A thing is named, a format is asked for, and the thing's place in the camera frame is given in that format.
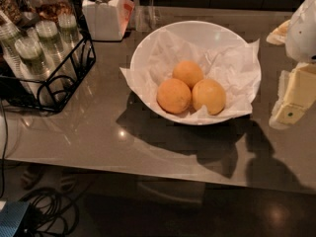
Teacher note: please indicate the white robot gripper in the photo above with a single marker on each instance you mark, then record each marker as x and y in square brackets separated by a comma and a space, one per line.
[302, 34]

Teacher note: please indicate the white round bowl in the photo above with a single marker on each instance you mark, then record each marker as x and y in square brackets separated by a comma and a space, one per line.
[197, 40]

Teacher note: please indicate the white crumpled paper liner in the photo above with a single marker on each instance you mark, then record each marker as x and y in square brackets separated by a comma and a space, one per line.
[230, 69]

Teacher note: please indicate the orange fruit front right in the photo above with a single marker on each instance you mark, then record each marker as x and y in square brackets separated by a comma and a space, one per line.
[209, 93]

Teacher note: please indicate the orange fruit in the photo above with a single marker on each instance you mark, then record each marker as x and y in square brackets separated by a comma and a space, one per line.
[209, 93]
[174, 96]
[189, 72]

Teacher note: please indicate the orange fruit at back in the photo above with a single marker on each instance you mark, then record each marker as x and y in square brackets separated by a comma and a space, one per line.
[189, 72]

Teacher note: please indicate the orange fruit front left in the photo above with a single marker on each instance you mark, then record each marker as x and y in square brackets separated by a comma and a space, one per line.
[174, 96]

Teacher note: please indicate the clear acrylic stand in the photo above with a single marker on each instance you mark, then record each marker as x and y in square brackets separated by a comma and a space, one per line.
[145, 17]

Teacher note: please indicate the white ceramic clip-top jar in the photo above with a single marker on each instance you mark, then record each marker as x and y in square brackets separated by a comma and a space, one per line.
[107, 20]

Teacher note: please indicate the clear plastic cup stack right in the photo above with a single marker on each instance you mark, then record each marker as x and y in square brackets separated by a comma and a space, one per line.
[70, 34]

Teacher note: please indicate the clear plastic cup stack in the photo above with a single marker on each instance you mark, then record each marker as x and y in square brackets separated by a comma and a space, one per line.
[70, 34]
[51, 42]
[34, 66]
[9, 34]

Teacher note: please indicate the clear plastic cup stack middle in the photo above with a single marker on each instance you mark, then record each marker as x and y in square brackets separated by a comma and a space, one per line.
[51, 42]

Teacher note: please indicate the glass jar with snacks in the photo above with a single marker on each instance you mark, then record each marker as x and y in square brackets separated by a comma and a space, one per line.
[48, 9]

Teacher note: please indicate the clear plastic cup stack front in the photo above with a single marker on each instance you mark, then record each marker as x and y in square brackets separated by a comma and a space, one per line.
[34, 66]

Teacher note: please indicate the clear plastic cup stack left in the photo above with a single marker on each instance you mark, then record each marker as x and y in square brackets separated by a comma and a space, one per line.
[9, 34]

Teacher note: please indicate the blue box on floor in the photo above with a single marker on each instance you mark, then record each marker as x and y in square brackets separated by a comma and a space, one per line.
[13, 215]

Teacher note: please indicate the black wire rack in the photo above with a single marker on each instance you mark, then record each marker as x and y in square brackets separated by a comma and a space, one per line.
[57, 89]

